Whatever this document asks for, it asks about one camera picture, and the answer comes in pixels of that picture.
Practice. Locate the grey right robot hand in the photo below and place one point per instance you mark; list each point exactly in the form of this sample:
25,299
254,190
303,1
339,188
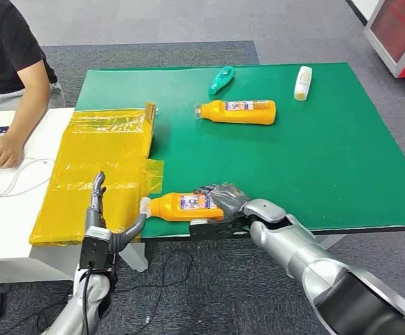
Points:
230,199

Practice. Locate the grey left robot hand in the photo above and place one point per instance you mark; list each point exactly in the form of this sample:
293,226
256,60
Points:
96,217

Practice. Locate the orange detergent bottle white cap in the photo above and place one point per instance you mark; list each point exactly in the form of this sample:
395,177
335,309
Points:
174,208

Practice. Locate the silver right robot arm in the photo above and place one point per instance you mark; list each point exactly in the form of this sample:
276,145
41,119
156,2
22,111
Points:
293,249

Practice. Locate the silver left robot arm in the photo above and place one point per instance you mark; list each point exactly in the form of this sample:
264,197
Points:
80,305

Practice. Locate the person's forearm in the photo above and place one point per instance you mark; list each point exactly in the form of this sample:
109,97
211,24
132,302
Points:
31,101

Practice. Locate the orange detergent bottle clear cap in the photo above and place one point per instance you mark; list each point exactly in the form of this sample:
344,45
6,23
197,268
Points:
244,115

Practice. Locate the teal green bottle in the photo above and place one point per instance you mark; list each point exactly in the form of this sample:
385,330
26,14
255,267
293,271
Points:
221,79

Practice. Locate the white cream bottle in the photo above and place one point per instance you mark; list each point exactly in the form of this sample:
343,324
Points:
303,83

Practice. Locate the yellow plastic sheet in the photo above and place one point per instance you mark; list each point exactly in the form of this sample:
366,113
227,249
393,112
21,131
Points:
97,157

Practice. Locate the white table leg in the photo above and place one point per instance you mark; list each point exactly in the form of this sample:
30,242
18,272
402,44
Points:
332,240
134,256

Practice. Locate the green table mat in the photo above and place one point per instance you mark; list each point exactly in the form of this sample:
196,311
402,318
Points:
293,162

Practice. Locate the small brown box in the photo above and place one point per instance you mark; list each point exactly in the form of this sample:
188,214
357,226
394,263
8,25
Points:
150,113

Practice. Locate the person's hand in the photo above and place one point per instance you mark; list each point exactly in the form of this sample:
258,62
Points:
2,150

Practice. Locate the person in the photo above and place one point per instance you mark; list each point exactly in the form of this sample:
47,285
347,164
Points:
3,46

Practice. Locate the red and white cabinet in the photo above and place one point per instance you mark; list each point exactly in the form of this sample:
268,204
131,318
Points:
398,32

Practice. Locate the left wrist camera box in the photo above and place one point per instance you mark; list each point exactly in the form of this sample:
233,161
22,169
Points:
94,252

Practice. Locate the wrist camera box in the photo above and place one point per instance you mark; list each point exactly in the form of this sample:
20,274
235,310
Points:
209,229
94,252

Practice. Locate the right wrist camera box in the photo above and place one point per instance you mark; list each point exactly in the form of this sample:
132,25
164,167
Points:
209,229

